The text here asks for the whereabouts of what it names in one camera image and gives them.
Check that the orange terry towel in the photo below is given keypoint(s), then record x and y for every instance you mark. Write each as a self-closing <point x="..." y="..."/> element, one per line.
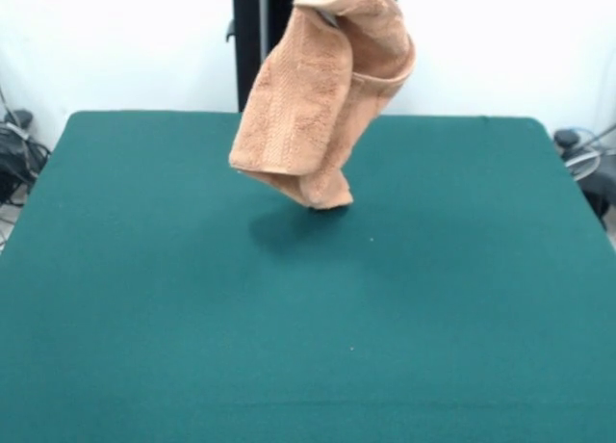
<point x="308" y="101"/>

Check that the black wheeled stand base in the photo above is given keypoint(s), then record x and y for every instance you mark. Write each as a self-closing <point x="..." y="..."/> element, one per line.
<point x="597" y="183"/>

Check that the dark green table cloth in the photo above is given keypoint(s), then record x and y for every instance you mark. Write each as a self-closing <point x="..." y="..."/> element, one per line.
<point x="144" y="294"/>

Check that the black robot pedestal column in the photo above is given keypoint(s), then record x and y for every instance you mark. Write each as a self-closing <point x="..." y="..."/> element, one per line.
<point x="250" y="53"/>

